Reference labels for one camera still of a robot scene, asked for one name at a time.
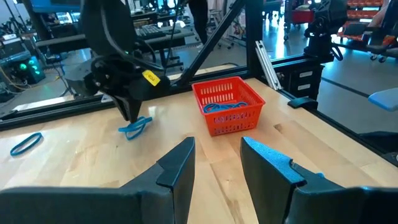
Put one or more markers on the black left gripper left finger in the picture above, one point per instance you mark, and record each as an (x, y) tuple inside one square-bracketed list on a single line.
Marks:
[(177, 174)]

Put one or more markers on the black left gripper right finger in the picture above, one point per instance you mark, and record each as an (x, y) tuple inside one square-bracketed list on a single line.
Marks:
[(267, 177)]

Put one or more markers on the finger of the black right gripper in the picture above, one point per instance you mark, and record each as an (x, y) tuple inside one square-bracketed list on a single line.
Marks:
[(134, 109), (122, 107)]

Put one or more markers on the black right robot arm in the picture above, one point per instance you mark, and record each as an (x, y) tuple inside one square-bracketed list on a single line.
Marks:
[(102, 25)]

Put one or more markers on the yellow tag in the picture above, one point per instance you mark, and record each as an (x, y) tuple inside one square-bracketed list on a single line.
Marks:
[(151, 77)]

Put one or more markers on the black keyboard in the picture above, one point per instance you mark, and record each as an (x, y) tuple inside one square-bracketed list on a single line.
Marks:
[(152, 31)]

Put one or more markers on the red plastic basket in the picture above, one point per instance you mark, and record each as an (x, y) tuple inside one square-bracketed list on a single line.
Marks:
[(230, 124)]

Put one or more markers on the black desk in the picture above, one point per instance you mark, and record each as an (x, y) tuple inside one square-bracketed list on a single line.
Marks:
[(62, 42)]

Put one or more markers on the person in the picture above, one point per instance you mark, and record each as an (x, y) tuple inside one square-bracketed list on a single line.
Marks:
[(199, 18)]

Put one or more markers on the green-lit computer case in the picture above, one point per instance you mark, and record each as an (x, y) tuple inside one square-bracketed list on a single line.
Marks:
[(28, 67)]

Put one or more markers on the monitor with blue screen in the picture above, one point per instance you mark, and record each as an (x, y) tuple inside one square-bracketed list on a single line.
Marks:
[(53, 4)]

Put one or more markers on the blue padded seat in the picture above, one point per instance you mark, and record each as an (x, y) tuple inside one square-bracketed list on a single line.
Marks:
[(385, 99)]

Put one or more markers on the black side stand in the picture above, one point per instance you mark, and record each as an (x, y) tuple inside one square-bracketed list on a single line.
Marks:
[(320, 31)]

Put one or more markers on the red cart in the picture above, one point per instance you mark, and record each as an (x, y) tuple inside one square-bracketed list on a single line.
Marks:
[(303, 17)]

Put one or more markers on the red storage bins shelf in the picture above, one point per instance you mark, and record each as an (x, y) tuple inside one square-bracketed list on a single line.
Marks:
[(367, 12)]

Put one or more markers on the silver aluminium rail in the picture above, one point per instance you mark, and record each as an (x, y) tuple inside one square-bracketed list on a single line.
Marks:
[(267, 65)]

